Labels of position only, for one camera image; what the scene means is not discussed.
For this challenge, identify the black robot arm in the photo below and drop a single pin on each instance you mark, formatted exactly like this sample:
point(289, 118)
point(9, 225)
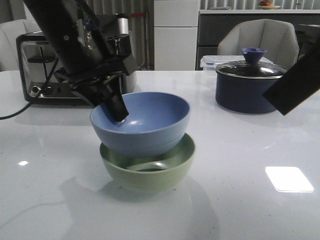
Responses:
point(93, 56)

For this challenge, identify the black and chrome toaster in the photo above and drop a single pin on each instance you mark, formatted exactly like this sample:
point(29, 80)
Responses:
point(45, 81)

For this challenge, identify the grey upholstered chair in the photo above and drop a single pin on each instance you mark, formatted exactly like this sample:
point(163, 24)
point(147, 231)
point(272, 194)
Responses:
point(275, 36)
point(9, 31)

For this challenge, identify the green bowl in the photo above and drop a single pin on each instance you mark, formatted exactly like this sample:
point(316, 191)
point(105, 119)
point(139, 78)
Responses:
point(150, 174)

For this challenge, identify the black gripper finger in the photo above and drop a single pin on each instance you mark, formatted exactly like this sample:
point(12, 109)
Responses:
point(300, 82)

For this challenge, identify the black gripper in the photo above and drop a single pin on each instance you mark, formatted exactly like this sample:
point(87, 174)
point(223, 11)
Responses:
point(108, 81)

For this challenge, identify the white refrigerator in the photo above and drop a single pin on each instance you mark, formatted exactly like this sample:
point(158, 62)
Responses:
point(175, 34)

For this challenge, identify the glass lid with blue knob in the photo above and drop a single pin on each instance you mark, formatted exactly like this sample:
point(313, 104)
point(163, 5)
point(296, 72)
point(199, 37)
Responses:
point(252, 65)

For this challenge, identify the grey upholstered chair right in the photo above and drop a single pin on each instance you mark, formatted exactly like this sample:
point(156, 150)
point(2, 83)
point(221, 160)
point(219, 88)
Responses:
point(275, 36)

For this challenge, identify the blue bowl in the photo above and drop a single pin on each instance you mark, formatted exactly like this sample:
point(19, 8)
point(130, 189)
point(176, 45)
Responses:
point(156, 122)

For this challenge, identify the dark kitchen counter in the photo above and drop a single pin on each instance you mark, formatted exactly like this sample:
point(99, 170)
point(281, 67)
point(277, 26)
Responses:
point(214, 25)

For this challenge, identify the clear plastic food container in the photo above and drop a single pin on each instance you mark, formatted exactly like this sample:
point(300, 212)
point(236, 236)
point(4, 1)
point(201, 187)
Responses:
point(209, 62)

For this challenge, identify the fruit plate on counter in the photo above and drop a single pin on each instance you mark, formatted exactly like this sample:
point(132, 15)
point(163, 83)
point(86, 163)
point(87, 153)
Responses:
point(267, 5)

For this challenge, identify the red barrier belt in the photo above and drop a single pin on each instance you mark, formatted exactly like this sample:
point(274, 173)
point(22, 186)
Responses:
point(138, 14)

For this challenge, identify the dark blue saucepan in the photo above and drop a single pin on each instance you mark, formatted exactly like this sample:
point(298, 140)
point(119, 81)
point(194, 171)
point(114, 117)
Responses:
point(241, 88)

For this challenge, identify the grey upholstered chair left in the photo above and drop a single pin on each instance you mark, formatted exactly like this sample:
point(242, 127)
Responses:
point(9, 31)

